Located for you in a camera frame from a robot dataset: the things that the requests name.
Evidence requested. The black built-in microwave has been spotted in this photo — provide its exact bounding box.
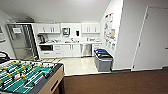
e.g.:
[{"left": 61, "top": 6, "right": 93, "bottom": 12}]
[{"left": 39, "top": 44, "right": 54, "bottom": 52}]

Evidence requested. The chrome sink faucet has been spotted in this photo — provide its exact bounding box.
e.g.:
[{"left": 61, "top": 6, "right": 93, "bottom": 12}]
[{"left": 69, "top": 37, "right": 75, "bottom": 43}]

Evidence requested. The white room door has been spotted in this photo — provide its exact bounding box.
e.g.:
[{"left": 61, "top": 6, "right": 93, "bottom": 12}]
[{"left": 133, "top": 6, "right": 168, "bottom": 71}]

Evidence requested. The white narrow drawer cabinet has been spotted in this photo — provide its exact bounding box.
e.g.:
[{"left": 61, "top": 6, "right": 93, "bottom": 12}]
[{"left": 91, "top": 43, "right": 103, "bottom": 56}]

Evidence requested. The black lid grey bin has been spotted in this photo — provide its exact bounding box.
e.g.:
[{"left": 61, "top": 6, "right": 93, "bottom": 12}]
[{"left": 95, "top": 54, "right": 114, "bottom": 73}]

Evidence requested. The stainless steel dishwasher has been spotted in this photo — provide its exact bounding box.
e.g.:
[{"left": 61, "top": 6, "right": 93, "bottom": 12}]
[{"left": 80, "top": 43, "right": 93, "bottom": 57}]

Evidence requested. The small green wall sign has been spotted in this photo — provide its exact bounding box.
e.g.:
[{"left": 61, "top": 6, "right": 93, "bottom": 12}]
[{"left": 108, "top": 42, "right": 114, "bottom": 50}]

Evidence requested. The stainless steel refrigerator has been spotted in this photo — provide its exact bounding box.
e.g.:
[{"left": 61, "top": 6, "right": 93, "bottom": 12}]
[{"left": 5, "top": 23, "right": 40, "bottom": 62}]

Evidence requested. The white wide drawer cabinet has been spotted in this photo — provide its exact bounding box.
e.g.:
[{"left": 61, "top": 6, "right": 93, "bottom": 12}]
[{"left": 39, "top": 43, "right": 64, "bottom": 60}]

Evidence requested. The black chair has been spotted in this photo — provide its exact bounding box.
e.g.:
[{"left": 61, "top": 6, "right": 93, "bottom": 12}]
[{"left": 0, "top": 50, "right": 11, "bottom": 64}]

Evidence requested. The small blue wall sign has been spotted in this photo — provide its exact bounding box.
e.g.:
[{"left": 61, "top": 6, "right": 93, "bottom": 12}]
[{"left": 105, "top": 40, "right": 110, "bottom": 48}]

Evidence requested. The framed wall board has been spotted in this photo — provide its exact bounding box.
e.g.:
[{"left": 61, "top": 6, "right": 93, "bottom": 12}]
[{"left": 0, "top": 26, "right": 6, "bottom": 43}]

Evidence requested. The green foosball table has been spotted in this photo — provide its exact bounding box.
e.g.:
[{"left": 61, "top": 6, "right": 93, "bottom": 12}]
[{"left": 0, "top": 59, "right": 66, "bottom": 94}]

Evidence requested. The white sheet on refrigerator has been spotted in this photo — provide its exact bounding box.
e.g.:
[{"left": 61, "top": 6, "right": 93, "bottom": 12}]
[{"left": 12, "top": 27, "right": 22, "bottom": 34}]

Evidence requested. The white two-door wall cabinet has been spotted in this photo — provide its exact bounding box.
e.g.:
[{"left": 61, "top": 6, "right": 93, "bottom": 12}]
[{"left": 36, "top": 22, "right": 62, "bottom": 34}]

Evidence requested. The white two-door base cabinet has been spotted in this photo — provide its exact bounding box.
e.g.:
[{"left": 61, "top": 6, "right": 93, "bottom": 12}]
[{"left": 62, "top": 43, "right": 82, "bottom": 58}]

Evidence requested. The beige notice sheet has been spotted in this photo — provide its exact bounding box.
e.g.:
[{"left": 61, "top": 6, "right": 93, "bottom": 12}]
[{"left": 109, "top": 29, "right": 116, "bottom": 38}]

